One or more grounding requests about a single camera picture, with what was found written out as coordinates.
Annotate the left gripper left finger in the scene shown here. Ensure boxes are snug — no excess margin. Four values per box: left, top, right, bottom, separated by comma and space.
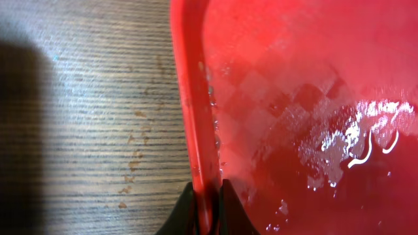
155, 182, 196, 235

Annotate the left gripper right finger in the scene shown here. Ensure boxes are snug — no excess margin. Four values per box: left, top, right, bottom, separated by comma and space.
219, 179, 259, 235

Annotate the red plastic tray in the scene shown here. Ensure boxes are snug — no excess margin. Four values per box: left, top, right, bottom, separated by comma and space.
170, 0, 417, 234

